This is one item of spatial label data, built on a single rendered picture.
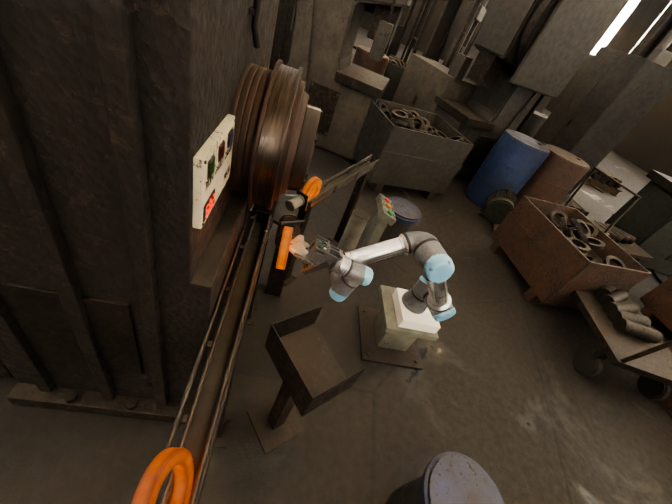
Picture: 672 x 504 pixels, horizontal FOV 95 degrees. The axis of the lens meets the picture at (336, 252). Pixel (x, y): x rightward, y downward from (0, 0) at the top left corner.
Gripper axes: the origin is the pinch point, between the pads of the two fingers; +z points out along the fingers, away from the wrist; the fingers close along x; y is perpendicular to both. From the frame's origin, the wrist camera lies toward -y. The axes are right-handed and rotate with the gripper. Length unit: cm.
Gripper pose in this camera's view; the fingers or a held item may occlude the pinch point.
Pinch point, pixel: (285, 244)
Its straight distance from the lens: 111.4
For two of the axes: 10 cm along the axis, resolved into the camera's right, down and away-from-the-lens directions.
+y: 5.4, -6.2, -5.7
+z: -8.4, -4.0, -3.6
